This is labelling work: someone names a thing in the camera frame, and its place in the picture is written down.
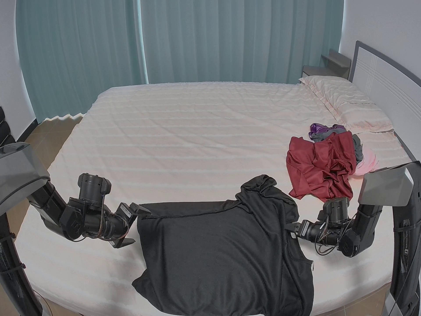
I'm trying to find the black cable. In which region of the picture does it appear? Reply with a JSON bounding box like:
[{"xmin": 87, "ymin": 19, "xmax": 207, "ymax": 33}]
[{"xmin": 0, "ymin": 176, "xmax": 50, "ymax": 207}]

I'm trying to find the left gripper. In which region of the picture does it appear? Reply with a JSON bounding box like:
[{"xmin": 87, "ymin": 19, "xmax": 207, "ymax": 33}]
[{"xmin": 97, "ymin": 202, "xmax": 152, "ymax": 249}]

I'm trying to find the black T-shirt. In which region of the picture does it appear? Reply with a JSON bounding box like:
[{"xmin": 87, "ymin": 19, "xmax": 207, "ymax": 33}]
[{"xmin": 132, "ymin": 174, "xmax": 316, "ymax": 316}]

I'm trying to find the grey garment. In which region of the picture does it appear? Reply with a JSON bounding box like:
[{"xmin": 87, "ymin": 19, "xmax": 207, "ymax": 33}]
[{"xmin": 312, "ymin": 125, "xmax": 364, "ymax": 164}]

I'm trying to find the purple garment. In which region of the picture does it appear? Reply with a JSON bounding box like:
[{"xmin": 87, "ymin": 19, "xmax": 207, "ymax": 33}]
[{"xmin": 309, "ymin": 123, "xmax": 346, "ymax": 141}]

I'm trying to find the blue-green curtain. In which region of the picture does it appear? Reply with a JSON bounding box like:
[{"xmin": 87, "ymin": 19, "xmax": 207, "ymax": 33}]
[
  {"xmin": 15, "ymin": 0, "xmax": 148, "ymax": 124},
  {"xmin": 138, "ymin": 0, "xmax": 344, "ymax": 85}
]

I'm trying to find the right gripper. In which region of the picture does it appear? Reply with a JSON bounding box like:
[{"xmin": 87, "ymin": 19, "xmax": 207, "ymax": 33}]
[{"xmin": 285, "ymin": 220, "xmax": 329, "ymax": 244}]

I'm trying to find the pink garment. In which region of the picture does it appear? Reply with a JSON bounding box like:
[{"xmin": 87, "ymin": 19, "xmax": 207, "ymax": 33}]
[{"xmin": 352, "ymin": 147, "xmax": 379, "ymax": 177}]

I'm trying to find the black chest of drawers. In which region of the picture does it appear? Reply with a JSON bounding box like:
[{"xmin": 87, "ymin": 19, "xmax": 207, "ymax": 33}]
[{"xmin": 0, "ymin": 106, "xmax": 17, "ymax": 147}]

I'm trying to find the cream pillow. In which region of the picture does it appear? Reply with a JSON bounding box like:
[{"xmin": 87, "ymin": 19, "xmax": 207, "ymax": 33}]
[{"xmin": 298, "ymin": 75, "xmax": 395, "ymax": 134}]

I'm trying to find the bed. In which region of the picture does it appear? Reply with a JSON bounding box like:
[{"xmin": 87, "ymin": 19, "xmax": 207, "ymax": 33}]
[{"xmin": 13, "ymin": 40, "xmax": 421, "ymax": 316}]

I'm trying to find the grey bedside table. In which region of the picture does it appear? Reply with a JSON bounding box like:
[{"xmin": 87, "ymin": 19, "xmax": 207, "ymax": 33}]
[{"xmin": 302, "ymin": 49, "xmax": 352, "ymax": 78}]

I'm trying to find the dark red garment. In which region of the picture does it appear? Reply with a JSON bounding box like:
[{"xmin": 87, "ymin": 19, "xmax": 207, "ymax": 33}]
[{"xmin": 286, "ymin": 132, "xmax": 357, "ymax": 201}]

